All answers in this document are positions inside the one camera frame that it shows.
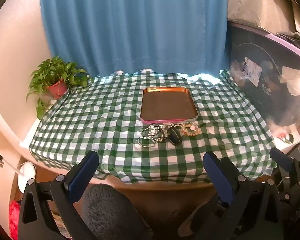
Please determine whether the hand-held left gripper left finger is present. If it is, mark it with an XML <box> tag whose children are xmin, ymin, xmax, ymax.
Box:
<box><xmin>19</xmin><ymin>151</ymin><xmax>100</xmax><ymax>240</ymax></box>

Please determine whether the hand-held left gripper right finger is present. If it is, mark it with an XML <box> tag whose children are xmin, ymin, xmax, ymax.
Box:
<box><xmin>203</xmin><ymin>151</ymin><xmax>283</xmax><ymax>240</ymax></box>

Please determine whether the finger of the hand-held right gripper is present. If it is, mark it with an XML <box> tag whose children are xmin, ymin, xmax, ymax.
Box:
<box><xmin>269</xmin><ymin>147</ymin><xmax>300</xmax><ymax>188</ymax></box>

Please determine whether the wooden bead bracelet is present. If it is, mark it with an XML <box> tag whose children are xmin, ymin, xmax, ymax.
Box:
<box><xmin>180</xmin><ymin>122</ymin><xmax>200</xmax><ymax>136</ymax></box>

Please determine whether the black smartwatch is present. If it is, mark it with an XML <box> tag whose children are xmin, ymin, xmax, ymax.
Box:
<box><xmin>167</xmin><ymin>126</ymin><xmax>182</xmax><ymax>146</ymax></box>

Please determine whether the mixed stone bead bracelet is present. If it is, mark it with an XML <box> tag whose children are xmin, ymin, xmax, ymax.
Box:
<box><xmin>137</xmin><ymin>136</ymin><xmax>158</xmax><ymax>148</ymax></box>

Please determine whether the silver wavy bangle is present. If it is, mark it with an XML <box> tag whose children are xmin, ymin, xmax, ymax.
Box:
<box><xmin>146</xmin><ymin>124</ymin><xmax>167</xmax><ymax>133</ymax></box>

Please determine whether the orange metal tray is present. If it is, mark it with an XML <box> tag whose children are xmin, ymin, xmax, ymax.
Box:
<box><xmin>139</xmin><ymin>87</ymin><xmax>198</xmax><ymax>124</ymax></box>

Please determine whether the green checkered tablecloth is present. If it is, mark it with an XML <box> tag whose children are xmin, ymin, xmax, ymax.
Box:
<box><xmin>29</xmin><ymin>69</ymin><xmax>278</xmax><ymax>184</ymax></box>

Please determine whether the grey seat cushion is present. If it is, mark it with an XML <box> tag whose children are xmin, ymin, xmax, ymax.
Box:
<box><xmin>81</xmin><ymin>184</ymin><xmax>150</xmax><ymax>240</ymax></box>

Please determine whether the white round device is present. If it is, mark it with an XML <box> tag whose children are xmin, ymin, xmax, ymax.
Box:
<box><xmin>17</xmin><ymin>162</ymin><xmax>37</xmax><ymax>193</ymax></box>

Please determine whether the white crumpled bag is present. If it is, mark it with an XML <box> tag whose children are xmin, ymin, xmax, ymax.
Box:
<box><xmin>280</xmin><ymin>66</ymin><xmax>300</xmax><ymax>97</ymax></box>

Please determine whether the red cloth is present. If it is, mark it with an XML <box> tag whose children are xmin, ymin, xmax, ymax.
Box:
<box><xmin>9</xmin><ymin>200</ymin><xmax>20</xmax><ymax>240</ymax></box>

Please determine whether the potted green plant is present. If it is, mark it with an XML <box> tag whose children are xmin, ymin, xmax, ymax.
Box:
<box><xmin>26</xmin><ymin>56</ymin><xmax>95</xmax><ymax>120</ymax></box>

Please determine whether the paper label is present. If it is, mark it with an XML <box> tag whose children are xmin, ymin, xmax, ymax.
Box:
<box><xmin>242</xmin><ymin>57</ymin><xmax>262</xmax><ymax>83</ymax></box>

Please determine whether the blue curtain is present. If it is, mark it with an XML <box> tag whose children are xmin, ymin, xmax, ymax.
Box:
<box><xmin>39</xmin><ymin>0</ymin><xmax>232</xmax><ymax>77</ymax></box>

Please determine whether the grey cover cloth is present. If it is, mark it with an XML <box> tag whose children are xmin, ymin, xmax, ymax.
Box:
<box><xmin>226</xmin><ymin>0</ymin><xmax>300</xmax><ymax>33</ymax></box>

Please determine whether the white cable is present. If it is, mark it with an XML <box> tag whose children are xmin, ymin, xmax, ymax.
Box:
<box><xmin>0</xmin><ymin>150</ymin><xmax>25</xmax><ymax>178</ymax></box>

